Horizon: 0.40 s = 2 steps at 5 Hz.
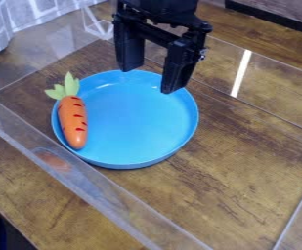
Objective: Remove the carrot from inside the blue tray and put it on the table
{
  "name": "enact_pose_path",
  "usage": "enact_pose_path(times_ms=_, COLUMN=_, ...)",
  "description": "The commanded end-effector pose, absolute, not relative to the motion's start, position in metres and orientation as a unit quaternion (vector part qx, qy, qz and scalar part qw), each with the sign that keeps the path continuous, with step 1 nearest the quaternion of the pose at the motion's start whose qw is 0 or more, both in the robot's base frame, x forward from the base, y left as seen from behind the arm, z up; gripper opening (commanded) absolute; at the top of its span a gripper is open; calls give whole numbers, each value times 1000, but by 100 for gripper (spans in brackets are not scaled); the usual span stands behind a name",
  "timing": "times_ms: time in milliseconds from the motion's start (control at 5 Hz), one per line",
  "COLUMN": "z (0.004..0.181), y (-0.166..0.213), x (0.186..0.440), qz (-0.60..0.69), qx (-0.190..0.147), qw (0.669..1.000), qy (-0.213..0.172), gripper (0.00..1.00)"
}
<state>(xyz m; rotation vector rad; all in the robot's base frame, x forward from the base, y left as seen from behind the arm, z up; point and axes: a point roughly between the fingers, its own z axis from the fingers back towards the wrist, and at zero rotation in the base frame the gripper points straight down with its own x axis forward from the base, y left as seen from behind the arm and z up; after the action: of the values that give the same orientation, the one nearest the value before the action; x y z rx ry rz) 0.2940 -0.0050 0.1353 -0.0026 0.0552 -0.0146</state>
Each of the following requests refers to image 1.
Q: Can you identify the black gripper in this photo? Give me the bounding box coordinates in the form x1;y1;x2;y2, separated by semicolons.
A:
113;0;212;94

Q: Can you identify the orange toy carrot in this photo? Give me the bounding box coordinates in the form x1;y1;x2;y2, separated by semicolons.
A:
45;72;89;149

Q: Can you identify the blue round tray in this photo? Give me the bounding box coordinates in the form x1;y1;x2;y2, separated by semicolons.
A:
50;68;201;170

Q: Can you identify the black bar at top right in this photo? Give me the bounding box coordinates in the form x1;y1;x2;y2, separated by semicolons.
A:
225;0;302;32

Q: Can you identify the white patterned curtain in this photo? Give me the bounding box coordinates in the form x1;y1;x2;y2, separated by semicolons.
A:
0;0;106;51

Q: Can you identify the clear acrylic front barrier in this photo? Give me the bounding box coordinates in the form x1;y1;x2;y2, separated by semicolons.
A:
0;104;212;250

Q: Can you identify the clear acrylic corner bracket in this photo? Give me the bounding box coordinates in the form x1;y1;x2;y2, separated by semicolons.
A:
82;6;114;40

